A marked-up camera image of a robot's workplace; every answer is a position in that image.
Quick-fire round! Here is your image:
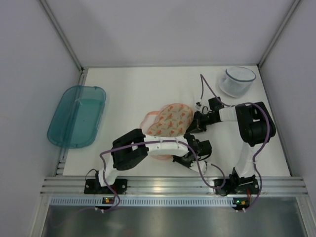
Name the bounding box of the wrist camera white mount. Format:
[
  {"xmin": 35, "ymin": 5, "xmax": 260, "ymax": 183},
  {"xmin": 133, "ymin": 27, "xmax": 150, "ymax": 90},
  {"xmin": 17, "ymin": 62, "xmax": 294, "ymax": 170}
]
[
  {"xmin": 192, "ymin": 160, "xmax": 209, "ymax": 176},
  {"xmin": 195, "ymin": 100, "xmax": 202, "ymax": 111}
]

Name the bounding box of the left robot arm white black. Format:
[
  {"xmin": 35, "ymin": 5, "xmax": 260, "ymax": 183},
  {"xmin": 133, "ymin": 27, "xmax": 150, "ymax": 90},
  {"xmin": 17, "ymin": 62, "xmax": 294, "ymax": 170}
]
[{"xmin": 96, "ymin": 128, "xmax": 212, "ymax": 188}]

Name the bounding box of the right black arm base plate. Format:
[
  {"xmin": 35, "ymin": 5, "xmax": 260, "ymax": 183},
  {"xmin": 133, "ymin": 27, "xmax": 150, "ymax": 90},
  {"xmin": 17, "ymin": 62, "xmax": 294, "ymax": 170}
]
[{"xmin": 215, "ymin": 177, "xmax": 259, "ymax": 196}]

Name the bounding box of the teal plastic bin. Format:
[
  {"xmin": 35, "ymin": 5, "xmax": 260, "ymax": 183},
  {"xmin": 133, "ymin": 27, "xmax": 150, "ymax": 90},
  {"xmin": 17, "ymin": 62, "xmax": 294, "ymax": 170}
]
[{"xmin": 47, "ymin": 85, "xmax": 107, "ymax": 149}]

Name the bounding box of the white slotted cable duct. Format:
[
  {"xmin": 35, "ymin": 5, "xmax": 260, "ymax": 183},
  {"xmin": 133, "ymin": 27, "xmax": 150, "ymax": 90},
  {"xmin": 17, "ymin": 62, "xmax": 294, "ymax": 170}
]
[{"xmin": 50, "ymin": 197, "xmax": 247, "ymax": 207}]

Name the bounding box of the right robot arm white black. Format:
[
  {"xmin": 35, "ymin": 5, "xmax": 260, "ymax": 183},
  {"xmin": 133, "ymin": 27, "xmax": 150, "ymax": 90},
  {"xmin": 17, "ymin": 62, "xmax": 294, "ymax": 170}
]
[{"xmin": 186, "ymin": 97, "xmax": 276, "ymax": 194}]

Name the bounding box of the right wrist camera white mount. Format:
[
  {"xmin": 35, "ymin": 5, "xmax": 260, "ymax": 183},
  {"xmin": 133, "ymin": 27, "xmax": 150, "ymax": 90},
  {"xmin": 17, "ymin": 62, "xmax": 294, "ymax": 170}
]
[{"xmin": 195, "ymin": 100, "xmax": 202, "ymax": 111}]

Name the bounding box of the aluminium mounting rail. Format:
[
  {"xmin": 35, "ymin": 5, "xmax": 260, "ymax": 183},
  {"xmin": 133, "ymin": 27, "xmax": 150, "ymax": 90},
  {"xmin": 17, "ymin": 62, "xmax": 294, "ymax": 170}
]
[{"xmin": 40, "ymin": 176, "xmax": 308, "ymax": 198}]

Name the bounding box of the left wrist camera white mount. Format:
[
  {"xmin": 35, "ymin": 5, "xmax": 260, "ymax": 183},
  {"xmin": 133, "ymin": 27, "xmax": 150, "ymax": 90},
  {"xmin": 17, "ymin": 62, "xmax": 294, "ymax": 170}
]
[{"xmin": 192, "ymin": 160, "xmax": 209, "ymax": 176}]

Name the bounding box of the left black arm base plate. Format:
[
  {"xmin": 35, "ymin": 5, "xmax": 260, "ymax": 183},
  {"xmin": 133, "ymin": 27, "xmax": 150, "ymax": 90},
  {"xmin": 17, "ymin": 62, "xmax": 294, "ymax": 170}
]
[{"xmin": 83, "ymin": 179, "xmax": 128, "ymax": 195}]

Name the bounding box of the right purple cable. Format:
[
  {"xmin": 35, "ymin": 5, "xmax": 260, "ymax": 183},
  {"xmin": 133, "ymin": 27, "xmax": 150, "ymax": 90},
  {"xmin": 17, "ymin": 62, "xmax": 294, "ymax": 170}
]
[{"xmin": 199, "ymin": 74, "xmax": 271, "ymax": 210}]

